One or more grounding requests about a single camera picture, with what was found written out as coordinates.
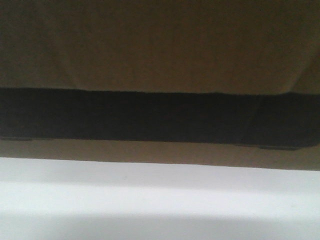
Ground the brown EcoFlow cardboard box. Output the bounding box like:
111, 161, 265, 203
0, 0, 320, 170

